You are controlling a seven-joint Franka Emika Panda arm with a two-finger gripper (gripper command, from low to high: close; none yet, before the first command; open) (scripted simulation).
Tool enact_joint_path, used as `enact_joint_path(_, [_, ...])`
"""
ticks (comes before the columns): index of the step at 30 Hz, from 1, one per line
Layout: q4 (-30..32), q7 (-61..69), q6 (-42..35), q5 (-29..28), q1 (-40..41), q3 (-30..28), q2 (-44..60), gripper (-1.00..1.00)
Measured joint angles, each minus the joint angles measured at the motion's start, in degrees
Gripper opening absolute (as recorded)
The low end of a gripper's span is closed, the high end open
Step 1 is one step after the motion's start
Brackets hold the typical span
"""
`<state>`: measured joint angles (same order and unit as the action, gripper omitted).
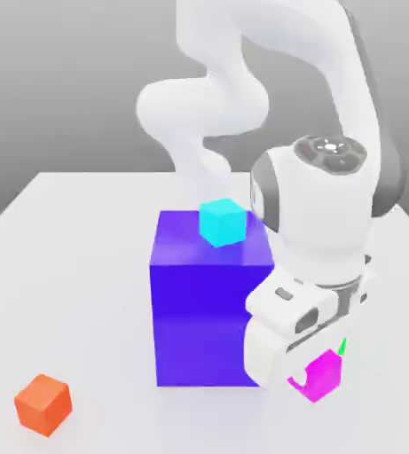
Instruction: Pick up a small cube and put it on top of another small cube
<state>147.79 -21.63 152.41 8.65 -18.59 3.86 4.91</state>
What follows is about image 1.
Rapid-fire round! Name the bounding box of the small orange cube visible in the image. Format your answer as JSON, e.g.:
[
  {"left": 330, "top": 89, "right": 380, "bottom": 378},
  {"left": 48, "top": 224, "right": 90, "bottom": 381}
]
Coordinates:
[{"left": 13, "top": 372, "right": 74, "bottom": 438}]

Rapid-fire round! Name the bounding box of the small cyan cube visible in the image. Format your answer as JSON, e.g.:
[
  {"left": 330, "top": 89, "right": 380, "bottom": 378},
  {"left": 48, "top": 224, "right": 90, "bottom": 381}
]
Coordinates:
[{"left": 198, "top": 197, "right": 248, "bottom": 249}]

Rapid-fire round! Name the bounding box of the large blue box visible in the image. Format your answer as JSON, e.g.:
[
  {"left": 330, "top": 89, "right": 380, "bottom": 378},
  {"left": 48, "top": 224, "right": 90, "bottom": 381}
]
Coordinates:
[{"left": 148, "top": 209, "right": 276, "bottom": 388}]

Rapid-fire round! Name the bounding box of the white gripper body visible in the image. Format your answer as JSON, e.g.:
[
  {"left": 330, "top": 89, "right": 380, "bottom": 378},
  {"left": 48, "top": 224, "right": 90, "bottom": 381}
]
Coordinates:
[{"left": 243, "top": 313, "right": 348, "bottom": 392}]

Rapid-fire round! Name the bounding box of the small magenta cube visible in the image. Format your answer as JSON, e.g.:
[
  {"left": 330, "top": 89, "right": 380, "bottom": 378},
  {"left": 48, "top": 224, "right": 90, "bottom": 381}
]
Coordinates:
[{"left": 287, "top": 348, "right": 344, "bottom": 404}]

